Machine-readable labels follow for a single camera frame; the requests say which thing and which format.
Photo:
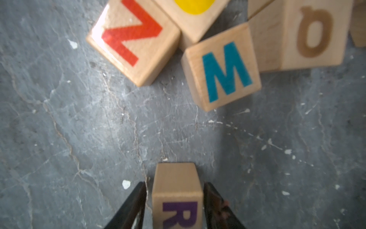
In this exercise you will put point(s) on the wooden block red N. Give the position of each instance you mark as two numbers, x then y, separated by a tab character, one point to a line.
137	37

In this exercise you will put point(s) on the wooden block brown Q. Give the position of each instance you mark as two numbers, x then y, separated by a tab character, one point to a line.
289	35

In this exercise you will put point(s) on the wooden block yellow O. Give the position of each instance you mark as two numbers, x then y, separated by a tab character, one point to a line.
193	18

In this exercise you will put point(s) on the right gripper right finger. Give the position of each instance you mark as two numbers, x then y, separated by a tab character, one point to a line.
218	214

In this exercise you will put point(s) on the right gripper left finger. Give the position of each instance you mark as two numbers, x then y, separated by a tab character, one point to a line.
131	214

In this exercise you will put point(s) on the wooden block purple R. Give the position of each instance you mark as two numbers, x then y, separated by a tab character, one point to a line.
177	197

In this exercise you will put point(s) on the wooden block teal W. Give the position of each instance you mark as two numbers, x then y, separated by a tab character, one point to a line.
222	69

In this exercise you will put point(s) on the wooden block purple d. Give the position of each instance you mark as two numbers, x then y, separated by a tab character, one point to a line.
358	24

